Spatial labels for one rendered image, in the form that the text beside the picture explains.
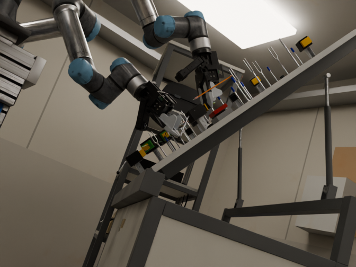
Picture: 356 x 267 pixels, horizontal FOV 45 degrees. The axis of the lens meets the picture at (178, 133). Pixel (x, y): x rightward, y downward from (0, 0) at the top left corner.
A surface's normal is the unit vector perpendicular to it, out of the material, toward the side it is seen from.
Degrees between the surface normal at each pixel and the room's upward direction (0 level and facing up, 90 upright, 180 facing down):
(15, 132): 90
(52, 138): 90
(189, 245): 90
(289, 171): 90
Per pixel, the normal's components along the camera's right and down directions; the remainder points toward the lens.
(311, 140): -0.75, -0.41
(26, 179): 0.57, -0.04
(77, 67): -0.40, -0.37
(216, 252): 0.22, -0.20
